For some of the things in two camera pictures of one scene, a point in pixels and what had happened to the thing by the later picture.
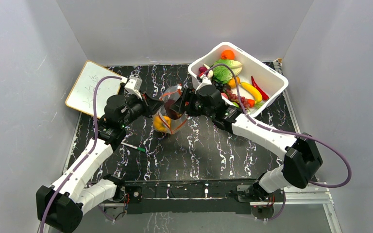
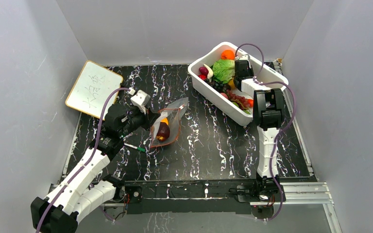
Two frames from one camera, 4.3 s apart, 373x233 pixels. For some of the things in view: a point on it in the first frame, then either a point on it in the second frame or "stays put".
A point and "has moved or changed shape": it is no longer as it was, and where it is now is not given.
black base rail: x=186 y=196 stays put
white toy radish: x=210 y=72 stays put
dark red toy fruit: x=172 y=114 → x=163 y=132
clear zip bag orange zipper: x=169 y=120 has moved or changed shape
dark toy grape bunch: x=220 y=86 stays put
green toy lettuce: x=222 y=73 stays put
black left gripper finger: x=153 y=106 → x=150 y=118
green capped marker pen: x=134 y=147 stays put
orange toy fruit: x=227 y=54 stays put
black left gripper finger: x=152 y=103 → x=152 y=115
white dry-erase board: x=81 y=96 stays put
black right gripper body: x=195 y=108 → x=249 y=69
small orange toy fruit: x=231 y=82 stays put
